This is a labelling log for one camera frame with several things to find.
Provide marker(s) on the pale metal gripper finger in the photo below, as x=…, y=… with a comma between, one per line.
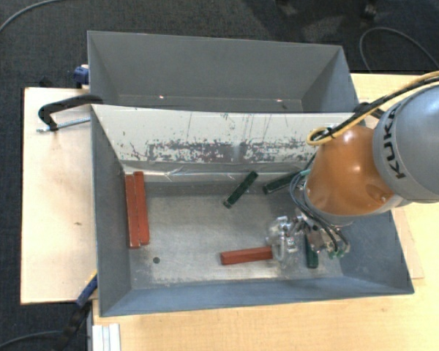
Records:
x=286, y=251
x=280, y=229

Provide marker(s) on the dark green flat block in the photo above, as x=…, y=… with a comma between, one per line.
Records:
x=278, y=185
x=312, y=260
x=241, y=189

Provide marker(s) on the red-brown flat block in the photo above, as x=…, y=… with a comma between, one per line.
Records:
x=131, y=214
x=246, y=256
x=142, y=210

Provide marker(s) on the grey metal bin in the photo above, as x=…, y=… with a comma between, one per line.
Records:
x=205, y=229

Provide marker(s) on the pale wood flat board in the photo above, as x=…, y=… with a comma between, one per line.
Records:
x=58, y=196

